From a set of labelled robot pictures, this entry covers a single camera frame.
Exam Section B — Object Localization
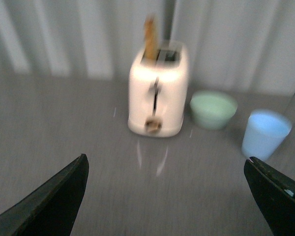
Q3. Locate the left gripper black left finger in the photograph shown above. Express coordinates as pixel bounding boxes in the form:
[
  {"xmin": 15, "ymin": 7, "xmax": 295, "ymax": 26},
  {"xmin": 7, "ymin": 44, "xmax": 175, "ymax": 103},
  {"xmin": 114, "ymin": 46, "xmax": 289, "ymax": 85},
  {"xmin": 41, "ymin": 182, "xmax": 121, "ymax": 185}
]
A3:
[{"xmin": 0, "ymin": 154, "xmax": 89, "ymax": 236}]

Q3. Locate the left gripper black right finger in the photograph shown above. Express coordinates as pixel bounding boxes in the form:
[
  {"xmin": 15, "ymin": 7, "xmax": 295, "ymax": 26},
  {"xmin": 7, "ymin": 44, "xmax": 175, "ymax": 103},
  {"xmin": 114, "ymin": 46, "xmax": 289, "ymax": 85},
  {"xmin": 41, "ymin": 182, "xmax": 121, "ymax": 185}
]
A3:
[{"xmin": 244, "ymin": 157, "xmax": 295, "ymax": 236}]

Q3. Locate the light blue plastic cup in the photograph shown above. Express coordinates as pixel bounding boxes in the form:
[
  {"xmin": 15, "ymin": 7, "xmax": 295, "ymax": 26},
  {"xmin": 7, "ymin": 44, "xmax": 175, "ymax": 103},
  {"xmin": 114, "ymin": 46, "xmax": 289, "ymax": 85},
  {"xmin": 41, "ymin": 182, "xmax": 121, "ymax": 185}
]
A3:
[{"xmin": 241, "ymin": 109, "xmax": 292, "ymax": 161}]

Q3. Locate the green plastic bowl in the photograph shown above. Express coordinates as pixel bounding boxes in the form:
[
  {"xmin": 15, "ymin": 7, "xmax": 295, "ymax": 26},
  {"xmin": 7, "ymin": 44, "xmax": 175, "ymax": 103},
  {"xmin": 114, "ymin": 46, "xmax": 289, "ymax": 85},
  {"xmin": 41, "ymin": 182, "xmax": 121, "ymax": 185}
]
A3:
[{"xmin": 190, "ymin": 90, "xmax": 238, "ymax": 130}]

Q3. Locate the white two-slot toaster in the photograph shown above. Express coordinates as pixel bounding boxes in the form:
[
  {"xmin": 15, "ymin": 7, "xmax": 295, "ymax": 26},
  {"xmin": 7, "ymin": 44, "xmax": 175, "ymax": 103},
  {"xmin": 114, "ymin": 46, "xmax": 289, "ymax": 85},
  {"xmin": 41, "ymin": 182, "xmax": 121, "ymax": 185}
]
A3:
[{"xmin": 128, "ymin": 41, "xmax": 189, "ymax": 137}]

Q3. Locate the brown toast slice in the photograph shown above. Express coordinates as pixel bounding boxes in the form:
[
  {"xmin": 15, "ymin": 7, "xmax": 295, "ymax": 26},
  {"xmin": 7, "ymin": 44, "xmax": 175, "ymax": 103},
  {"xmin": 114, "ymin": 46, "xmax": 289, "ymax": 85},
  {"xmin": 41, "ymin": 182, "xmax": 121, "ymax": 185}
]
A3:
[{"xmin": 144, "ymin": 15, "xmax": 158, "ymax": 61}]

